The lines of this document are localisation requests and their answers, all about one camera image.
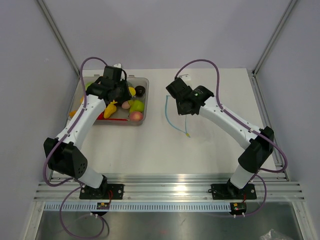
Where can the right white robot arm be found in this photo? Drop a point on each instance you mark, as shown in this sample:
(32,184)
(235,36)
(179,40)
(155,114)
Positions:
(256,142)

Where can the green apple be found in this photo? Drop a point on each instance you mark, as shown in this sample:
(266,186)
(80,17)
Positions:
(136,106)

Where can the clear zip top bag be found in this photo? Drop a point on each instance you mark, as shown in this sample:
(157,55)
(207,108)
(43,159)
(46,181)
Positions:
(185,128)

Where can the green cabbage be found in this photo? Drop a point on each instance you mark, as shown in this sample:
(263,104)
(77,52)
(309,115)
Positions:
(87,85)

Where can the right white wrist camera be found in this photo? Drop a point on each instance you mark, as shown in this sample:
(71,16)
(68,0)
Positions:
(185,77)

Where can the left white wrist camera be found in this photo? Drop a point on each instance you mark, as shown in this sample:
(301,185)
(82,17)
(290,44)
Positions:
(118,65)

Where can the yellow bell pepper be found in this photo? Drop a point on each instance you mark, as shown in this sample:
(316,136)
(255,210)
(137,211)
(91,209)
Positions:
(132,91)

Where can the red chili pepper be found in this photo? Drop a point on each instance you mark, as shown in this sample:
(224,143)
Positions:
(101,118)

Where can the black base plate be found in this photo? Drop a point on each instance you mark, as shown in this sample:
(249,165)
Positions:
(108,191)
(225,191)

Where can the dark avocado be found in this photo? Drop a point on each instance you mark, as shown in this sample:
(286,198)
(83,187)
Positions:
(140,91)

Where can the left aluminium frame post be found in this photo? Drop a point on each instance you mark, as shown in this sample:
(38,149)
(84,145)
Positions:
(58,36)

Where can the crumpled plastic bag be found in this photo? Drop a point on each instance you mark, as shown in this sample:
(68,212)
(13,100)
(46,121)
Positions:
(274,235)

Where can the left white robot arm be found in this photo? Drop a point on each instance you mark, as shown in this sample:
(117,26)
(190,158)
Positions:
(63,153)

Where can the yellow banana bunch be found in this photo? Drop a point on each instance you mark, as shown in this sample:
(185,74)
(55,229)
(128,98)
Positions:
(110,109)

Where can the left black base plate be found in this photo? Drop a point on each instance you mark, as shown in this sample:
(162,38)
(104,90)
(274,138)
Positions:
(108,191)

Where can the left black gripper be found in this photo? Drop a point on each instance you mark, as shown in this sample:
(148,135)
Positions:
(127,95)

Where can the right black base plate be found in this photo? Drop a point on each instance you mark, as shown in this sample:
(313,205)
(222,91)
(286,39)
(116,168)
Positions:
(225,191)

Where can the white slotted cable duct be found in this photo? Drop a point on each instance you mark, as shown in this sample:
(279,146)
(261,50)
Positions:
(213,207)

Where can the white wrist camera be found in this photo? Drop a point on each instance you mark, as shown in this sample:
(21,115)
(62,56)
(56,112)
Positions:
(185,77)
(118,65)

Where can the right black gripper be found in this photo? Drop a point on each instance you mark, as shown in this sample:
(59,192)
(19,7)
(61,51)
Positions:
(181,111)

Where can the aluminium mounting rail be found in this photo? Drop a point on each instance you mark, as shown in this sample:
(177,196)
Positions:
(194,187)

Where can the orange tangerine piece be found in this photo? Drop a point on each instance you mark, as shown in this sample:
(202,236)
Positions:
(72,113)

